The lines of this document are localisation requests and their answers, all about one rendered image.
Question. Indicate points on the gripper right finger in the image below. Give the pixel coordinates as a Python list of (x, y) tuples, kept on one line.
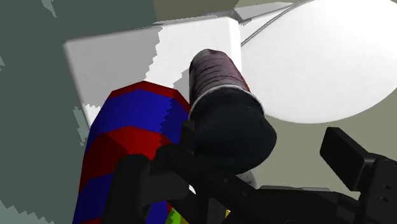
[(347, 155)]

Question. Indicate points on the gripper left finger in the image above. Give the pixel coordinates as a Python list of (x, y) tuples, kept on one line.
[(133, 186)]

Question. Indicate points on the dark red and black bottle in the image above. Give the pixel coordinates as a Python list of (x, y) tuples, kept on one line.
[(229, 124)]

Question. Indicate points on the red blue striped rounded vase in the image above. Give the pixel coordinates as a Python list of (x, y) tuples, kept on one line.
[(130, 124)]

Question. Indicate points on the yellow green object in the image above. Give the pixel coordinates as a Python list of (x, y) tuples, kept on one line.
[(175, 219)]

